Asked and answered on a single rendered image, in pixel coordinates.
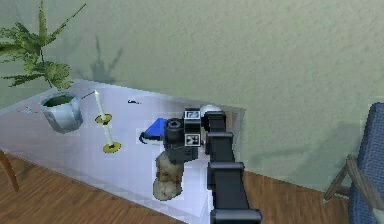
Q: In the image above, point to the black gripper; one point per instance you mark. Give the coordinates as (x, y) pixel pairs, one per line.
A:
(175, 140)

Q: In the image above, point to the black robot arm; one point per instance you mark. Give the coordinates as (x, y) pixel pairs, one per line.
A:
(226, 186)

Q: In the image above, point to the beige stone head bust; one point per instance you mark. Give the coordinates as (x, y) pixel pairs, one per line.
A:
(168, 180)

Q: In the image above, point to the blue flat book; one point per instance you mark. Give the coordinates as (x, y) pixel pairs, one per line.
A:
(156, 129)

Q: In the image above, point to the white candle gold holder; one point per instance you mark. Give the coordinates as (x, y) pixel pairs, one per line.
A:
(100, 105)
(108, 136)

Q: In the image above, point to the pale white table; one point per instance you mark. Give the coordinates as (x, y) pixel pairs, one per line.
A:
(100, 166)

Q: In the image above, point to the white round object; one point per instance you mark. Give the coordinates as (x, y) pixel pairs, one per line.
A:
(210, 108)

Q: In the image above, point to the green plant grey pot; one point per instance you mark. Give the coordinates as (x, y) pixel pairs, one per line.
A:
(63, 115)

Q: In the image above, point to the blue armchair wooden frame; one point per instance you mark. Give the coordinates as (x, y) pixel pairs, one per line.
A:
(370, 166)

